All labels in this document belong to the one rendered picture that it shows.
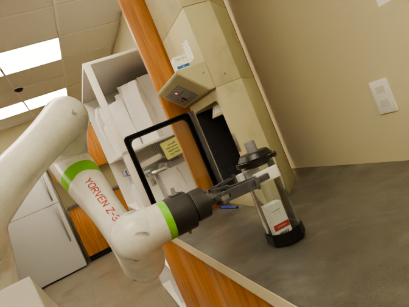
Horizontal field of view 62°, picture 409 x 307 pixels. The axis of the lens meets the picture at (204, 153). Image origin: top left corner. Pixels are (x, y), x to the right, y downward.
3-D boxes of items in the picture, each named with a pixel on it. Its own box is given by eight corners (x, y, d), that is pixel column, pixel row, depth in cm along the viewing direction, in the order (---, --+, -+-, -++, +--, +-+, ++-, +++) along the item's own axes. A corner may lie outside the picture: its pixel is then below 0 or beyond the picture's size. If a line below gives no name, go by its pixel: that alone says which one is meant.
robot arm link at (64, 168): (39, 138, 104) (78, 128, 111) (43, 169, 111) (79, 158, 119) (65, 175, 94) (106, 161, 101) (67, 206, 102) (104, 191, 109)
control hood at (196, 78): (188, 106, 151) (179, 85, 151) (215, 87, 121) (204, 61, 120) (165, 115, 147) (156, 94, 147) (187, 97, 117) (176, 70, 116)
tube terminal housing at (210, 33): (272, 180, 163) (210, 28, 158) (317, 179, 132) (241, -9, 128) (229, 203, 154) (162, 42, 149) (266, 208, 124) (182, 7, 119)
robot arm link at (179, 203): (173, 236, 84) (184, 243, 75) (154, 193, 83) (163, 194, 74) (195, 225, 86) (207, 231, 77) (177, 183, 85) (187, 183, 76)
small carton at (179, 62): (188, 72, 129) (182, 57, 129) (191, 68, 124) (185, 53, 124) (176, 77, 128) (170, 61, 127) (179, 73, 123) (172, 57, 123)
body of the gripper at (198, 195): (190, 194, 77) (225, 177, 80) (180, 192, 85) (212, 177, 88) (202, 224, 77) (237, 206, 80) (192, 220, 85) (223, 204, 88)
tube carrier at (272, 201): (289, 222, 96) (262, 151, 95) (314, 226, 86) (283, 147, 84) (258, 239, 92) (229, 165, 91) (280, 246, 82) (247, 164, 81)
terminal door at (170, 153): (223, 194, 152) (188, 111, 149) (160, 225, 145) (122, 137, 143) (223, 194, 153) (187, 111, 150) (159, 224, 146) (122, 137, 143)
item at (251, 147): (263, 159, 94) (255, 136, 93) (281, 157, 85) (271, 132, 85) (235, 172, 91) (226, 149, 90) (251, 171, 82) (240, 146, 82)
